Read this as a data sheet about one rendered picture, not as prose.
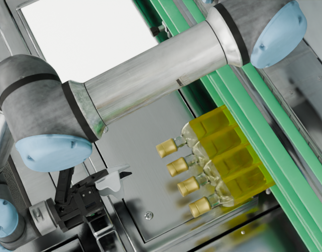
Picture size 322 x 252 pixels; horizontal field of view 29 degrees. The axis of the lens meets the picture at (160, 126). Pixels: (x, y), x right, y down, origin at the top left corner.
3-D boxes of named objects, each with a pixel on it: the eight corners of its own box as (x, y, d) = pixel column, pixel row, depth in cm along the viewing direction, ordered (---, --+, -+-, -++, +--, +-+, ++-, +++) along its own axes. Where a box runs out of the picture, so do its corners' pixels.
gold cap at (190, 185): (193, 179, 151) (177, 187, 151) (192, 173, 148) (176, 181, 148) (200, 191, 150) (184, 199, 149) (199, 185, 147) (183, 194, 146)
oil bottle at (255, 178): (288, 153, 153) (211, 192, 151) (290, 143, 148) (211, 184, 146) (301, 172, 151) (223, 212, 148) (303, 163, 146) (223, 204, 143)
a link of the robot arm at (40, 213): (33, 211, 153) (25, 202, 146) (50, 203, 154) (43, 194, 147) (45, 238, 151) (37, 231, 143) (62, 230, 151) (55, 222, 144)
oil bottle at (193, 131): (252, 99, 161) (178, 135, 158) (253, 88, 156) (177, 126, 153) (263, 116, 159) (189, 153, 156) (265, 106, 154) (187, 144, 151)
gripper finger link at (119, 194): (138, 193, 156) (104, 207, 153) (128, 173, 158) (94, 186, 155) (139, 188, 153) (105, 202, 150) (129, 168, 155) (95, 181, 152)
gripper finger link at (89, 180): (113, 177, 150) (82, 195, 151) (110, 171, 151) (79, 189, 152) (107, 173, 146) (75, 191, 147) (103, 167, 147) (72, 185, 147)
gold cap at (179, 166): (182, 159, 154) (166, 167, 154) (181, 154, 151) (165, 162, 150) (188, 171, 153) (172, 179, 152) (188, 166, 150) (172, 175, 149)
